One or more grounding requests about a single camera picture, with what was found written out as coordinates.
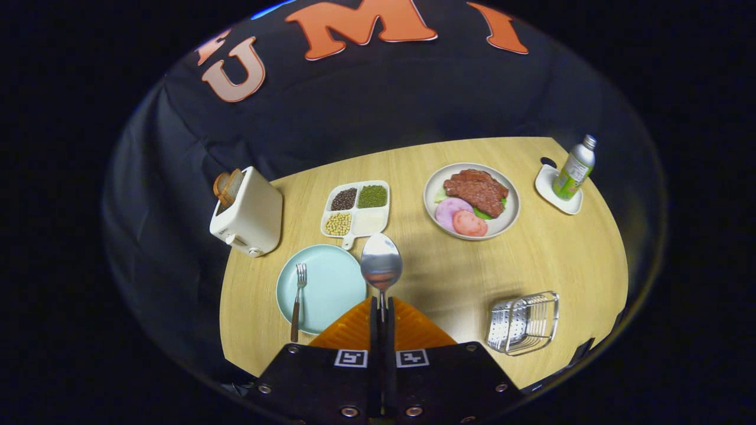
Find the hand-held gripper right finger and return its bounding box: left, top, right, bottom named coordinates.
left=384, top=297, right=523, bottom=423

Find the white plate of food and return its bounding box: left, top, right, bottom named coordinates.
left=423, top=162, right=521, bottom=241

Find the brown steak piece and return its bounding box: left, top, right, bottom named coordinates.
left=444, top=169, right=509, bottom=218

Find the green label drink bottle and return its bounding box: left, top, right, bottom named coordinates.
left=552, top=135, right=597, bottom=201

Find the metal wire cutlery rack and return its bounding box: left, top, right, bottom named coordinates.
left=485, top=290, right=560, bottom=356

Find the red tomato slice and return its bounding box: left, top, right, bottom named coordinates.
left=452, top=210, right=488, bottom=237

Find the light blue plate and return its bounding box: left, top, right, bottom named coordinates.
left=276, top=244, right=368, bottom=336

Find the silver fork with wooden handle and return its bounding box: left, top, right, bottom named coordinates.
left=289, top=263, right=308, bottom=343

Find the silver spoon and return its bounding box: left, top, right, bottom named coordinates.
left=360, top=232, right=403, bottom=322

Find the white divided tray of beans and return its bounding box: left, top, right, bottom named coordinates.
left=320, top=180, right=391, bottom=250

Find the cream white toaster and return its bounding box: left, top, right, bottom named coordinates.
left=209, top=166, right=284, bottom=258

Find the small white coaster dish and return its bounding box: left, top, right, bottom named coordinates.
left=535, top=164, right=584, bottom=215

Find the pink ham slice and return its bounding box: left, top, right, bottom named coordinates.
left=435, top=198, right=475, bottom=232

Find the green lettuce leaf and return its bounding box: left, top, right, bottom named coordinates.
left=472, top=198, right=509, bottom=220

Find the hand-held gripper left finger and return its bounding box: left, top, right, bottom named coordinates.
left=245, top=297, right=382, bottom=423

